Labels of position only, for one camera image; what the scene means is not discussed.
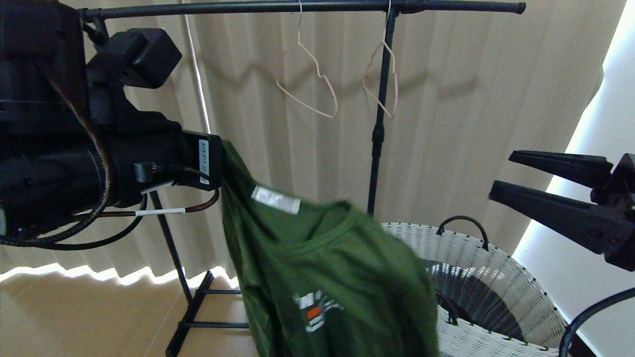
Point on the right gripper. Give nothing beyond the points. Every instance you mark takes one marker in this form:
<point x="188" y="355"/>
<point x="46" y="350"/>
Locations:
<point x="629" y="198"/>

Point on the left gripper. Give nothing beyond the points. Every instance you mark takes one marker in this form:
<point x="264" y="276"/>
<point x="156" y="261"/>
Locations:
<point x="144" y="148"/>

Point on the green printed T-shirt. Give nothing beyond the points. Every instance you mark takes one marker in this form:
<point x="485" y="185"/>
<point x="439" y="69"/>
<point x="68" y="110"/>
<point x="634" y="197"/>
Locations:
<point x="322" y="258"/>

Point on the pink clothes hanger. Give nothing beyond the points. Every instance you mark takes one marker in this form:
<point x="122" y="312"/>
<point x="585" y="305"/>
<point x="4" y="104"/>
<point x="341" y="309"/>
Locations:
<point x="299" y="45"/>
<point x="386" y="43"/>

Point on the white laundry basket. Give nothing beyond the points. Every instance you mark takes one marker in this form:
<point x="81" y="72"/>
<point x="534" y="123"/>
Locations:
<point x="496" y="267"/>

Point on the black clothes rack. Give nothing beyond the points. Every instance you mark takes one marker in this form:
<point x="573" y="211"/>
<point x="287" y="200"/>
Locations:
<point x="297" y="6"/>

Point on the beige curtain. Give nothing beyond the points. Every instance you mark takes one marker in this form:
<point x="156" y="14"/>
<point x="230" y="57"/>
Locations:
<point x="446" y="124"/>

